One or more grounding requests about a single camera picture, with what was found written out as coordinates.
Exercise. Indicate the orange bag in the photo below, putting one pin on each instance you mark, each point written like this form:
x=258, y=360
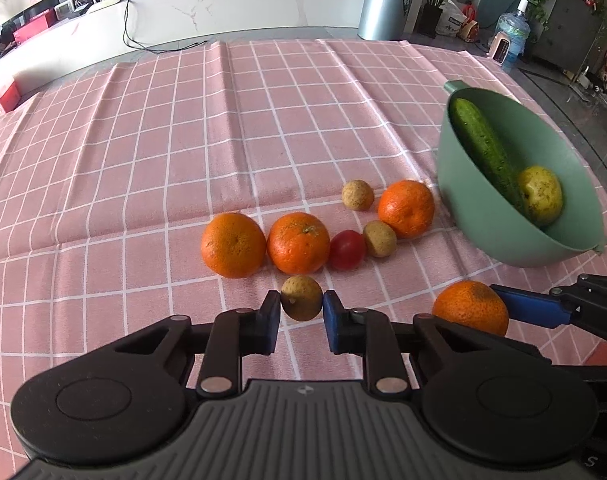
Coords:
x=469, y=25

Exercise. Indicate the grey cabinet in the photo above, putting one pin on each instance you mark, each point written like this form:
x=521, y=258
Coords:
x=563, y=25

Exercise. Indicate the small white heater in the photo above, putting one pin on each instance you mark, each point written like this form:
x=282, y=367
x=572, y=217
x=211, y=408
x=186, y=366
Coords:
x=500, y=47

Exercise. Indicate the white marble cabinet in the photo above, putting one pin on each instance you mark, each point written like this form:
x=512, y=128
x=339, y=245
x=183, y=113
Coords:
x=233, y=7

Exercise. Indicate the red and white box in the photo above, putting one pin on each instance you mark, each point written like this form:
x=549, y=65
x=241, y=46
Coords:
x=0, y=97

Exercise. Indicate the silver trash can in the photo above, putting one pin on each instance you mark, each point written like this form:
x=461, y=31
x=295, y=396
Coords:
x=383, y=7

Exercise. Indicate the large water bottle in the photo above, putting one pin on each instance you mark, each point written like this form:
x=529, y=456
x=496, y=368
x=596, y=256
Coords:
x=513, y=27

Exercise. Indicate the green cucumber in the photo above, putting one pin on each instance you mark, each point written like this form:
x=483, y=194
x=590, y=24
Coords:
x=483, y=145

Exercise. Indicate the white plastic bag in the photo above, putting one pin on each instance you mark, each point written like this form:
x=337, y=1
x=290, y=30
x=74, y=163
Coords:
x=451, y=20

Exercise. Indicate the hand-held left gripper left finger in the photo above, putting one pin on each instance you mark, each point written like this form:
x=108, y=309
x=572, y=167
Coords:
x=270, y=322

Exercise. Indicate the orange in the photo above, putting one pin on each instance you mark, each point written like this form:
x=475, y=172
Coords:
x=471, y=307
x=233, y=245
x=406, y=209
x=298, y=243

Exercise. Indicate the pink checked tablecloth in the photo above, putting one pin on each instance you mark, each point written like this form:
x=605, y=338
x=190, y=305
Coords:
x=183, y=135

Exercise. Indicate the small tan round fruit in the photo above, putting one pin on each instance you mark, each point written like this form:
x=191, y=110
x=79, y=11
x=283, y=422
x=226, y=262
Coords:
x=380, y=239
x=358, y=195
x=301, y=297

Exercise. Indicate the yellow pear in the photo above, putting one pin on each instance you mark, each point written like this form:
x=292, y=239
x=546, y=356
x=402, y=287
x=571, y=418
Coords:
x=541, y=195

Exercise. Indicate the green plastic bowl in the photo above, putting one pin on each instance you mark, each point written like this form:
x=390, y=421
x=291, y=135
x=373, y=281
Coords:
x=463, y=195

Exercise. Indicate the red tomato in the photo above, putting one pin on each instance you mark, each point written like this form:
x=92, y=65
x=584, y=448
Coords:
x=347, y=250

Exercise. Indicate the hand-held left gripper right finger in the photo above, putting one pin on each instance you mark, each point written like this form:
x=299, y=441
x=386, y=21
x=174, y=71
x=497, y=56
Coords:
x=333, y=327

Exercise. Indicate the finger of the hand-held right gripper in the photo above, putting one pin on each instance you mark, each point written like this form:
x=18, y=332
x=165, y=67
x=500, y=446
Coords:
x=531, y=307

